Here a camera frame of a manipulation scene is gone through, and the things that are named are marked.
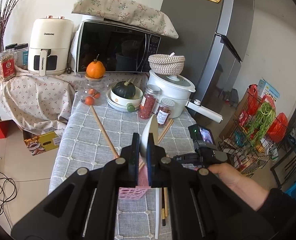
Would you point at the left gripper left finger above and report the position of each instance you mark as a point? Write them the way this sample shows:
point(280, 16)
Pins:
point(130, 172)

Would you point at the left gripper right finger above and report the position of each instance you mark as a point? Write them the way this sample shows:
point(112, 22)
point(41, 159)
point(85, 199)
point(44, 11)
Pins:
point(156, 176)

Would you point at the pink perforated utensil holder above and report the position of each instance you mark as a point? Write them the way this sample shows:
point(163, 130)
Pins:
point(139, 191)

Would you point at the brown wooden chopstick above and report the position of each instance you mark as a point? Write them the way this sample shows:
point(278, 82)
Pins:
point(165, 130)

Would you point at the person's right hand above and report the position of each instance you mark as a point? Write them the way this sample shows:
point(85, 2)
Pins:
point(247, 189)

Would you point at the jar of red goji berries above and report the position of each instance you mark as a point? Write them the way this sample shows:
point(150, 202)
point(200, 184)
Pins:
point(148, 101)

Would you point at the labelled jar of dried fruit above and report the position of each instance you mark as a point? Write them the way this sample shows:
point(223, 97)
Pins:
point(164, 111)

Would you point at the dark green squash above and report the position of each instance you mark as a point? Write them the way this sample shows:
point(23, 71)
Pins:
point(124, 89)

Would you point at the white electric pot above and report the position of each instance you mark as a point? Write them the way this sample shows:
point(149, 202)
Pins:
point(179, 89)

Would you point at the green leafy vegetable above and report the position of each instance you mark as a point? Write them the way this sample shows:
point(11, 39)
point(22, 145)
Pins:
point(263, 119)

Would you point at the orange tangerine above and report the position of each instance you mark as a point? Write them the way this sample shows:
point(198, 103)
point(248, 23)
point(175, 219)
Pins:
point(95, 69)

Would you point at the yellow printed cardboard box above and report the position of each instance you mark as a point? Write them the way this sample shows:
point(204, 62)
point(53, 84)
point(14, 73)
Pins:
point(38, 144)

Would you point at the black microwave oven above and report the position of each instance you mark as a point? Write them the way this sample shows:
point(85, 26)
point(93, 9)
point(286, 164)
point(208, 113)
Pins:
point(120, 47)

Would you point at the floral white cloth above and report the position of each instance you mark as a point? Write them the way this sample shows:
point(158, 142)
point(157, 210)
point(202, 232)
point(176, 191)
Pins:
point(39, 104)

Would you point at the grey refrigerator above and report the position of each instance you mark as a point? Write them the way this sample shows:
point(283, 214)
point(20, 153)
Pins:
point(213, 38)

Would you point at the cream air fryer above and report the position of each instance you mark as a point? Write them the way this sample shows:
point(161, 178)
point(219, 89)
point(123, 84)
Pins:
point(49, 45)

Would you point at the floral cloth cover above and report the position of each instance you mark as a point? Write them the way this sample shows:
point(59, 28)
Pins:
point(128, 12)

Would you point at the red labelled snack jar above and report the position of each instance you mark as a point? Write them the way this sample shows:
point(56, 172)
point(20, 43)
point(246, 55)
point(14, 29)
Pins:
point(7, 65)

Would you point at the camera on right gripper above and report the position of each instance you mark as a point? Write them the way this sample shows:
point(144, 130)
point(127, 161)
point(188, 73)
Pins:
point(201, 137)

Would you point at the black wire storage rack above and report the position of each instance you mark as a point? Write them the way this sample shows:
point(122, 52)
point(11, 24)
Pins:
point(233, 138)

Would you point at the woven rope basket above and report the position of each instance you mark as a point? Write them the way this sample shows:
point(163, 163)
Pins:
point(166, 64)

